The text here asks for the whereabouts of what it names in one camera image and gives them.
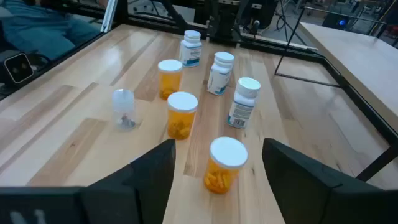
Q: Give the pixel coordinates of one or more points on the black table-level camera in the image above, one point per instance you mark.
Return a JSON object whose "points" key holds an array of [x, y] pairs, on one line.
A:
{"points": [[18, 68]]}

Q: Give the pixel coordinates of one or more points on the silver aluminium profile bar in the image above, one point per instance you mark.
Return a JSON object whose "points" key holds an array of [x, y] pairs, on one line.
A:
{"points": [[109, 15]]}

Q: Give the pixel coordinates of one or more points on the wooden shelf black metal legs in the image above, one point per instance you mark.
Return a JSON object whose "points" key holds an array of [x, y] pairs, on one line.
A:
{"points": [[357, 56]]}

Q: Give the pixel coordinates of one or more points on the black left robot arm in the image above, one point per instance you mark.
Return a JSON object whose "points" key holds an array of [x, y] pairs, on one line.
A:
{"points": [[224, 18]]}

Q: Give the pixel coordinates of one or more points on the orange pill bottle white cap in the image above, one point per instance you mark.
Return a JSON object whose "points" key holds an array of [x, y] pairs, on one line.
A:
{"points": [[224, 166], [169, 81], [181, 116]]}

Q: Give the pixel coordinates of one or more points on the white medicine bottle blue label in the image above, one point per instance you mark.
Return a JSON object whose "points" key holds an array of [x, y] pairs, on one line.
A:
{"points": [[220, 74], [190, 49], [242, 104]]}

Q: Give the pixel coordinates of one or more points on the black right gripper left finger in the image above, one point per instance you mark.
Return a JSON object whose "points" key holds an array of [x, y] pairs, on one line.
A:
{"points": [[149, 186]]}

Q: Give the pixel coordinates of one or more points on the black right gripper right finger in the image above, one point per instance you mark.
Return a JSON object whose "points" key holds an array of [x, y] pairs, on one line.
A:
{"points": [[311, 193]]}

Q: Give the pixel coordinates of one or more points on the clear plastic pill bottle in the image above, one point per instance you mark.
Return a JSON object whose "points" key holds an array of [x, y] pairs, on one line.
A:
{"points": [[123, 109]]}

